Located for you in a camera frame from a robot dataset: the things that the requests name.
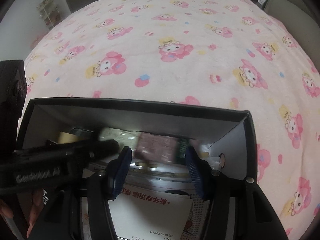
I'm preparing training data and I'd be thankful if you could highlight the left hand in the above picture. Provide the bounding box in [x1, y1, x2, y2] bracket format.
[1, 189, 44, 239]

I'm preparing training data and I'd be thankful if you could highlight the white red text envelope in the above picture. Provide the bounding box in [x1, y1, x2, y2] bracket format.
[108, 184, 193, 240]

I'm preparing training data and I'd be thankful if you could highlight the maroon sachet packet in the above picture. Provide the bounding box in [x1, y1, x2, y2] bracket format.
[134, 133, 191, 165]

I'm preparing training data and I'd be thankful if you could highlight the pink cartoon print blanket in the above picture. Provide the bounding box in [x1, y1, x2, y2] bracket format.
[25, 0, 319, 239]

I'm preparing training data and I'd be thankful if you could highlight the grey padded headboard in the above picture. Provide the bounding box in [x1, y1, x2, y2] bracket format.
[264, 0, 319, 61]

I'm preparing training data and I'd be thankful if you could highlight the black cardboard storage box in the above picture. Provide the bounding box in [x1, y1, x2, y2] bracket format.
[16, 97, 258, 240]

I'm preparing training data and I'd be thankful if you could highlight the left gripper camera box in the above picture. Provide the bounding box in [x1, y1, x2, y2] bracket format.
[1, 60, 27, 160]

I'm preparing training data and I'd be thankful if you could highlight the green label paper packet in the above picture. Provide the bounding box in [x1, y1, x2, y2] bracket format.
[99, 127, 141, 148]

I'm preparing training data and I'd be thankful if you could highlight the storage shelf with toys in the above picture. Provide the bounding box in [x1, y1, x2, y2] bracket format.
[37, 0, 62, 30]

